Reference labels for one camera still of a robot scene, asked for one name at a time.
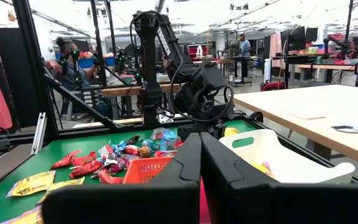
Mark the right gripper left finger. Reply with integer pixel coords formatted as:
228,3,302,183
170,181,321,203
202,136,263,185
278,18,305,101
41,133,202,224

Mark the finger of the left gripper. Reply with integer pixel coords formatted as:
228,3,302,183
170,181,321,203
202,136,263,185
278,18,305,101
177,123,199,141
208,121,227,139

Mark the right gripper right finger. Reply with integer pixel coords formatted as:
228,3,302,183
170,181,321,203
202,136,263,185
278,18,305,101
200,131,358,224

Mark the yellow candy packet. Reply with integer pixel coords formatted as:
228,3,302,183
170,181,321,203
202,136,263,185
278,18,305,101
6,170,56,198
223,126,241,138
0,206,45,224
250,161,277,180
37,177,86,205

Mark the orange round candy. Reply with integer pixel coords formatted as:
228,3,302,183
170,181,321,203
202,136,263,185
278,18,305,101
139,146,153,158

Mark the black candy bar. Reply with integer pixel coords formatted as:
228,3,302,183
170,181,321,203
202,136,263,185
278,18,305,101
125,134,141,146

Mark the red round candy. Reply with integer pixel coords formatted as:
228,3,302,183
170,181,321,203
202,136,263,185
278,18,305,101
122,144,141,156

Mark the blue lollipop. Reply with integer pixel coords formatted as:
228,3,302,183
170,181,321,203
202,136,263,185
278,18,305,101
140,138,161,151
109,139,127,154

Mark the blue pink candy packet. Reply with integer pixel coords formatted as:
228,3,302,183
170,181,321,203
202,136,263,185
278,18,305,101
150,127,179,141

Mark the purple candy packet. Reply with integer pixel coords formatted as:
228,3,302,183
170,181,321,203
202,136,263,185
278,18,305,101
109,157,131,174

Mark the red white candy packet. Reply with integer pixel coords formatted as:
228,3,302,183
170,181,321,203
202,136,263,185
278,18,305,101
99,144,115,160

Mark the orange plastic basket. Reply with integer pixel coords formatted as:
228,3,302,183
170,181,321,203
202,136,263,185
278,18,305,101
122,156,174,185

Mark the white plastic bin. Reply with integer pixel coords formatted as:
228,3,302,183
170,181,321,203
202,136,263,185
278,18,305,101
218,129,356,185

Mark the person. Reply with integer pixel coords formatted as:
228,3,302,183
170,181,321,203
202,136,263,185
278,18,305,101
237,33,252,80
44,36,113,121

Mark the red floor box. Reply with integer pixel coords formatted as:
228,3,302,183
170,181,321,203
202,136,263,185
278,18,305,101
259,81,286,92

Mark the green table mat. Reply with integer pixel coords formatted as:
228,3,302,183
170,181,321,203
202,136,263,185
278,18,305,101
0,119,257,224

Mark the red plastic bin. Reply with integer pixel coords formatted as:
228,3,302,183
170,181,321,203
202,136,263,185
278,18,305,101
199,179,211,224

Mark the wooden background table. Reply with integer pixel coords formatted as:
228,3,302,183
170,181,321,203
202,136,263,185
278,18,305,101
101,83,181,98

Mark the light wooden desk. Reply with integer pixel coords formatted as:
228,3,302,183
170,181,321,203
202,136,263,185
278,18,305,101
233,84,358,171

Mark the black computer monitor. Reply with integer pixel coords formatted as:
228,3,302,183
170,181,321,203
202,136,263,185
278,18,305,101
280,26,306,52

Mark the black partition panel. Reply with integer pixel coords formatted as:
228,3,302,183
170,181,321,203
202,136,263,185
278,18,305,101
0,26,42,128

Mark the grey desk cable grommet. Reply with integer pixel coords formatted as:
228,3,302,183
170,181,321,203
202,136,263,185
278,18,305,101
331,124,358,134

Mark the silver aluminium bracket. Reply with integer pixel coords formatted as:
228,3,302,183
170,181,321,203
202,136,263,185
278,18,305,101
30,112,48,156

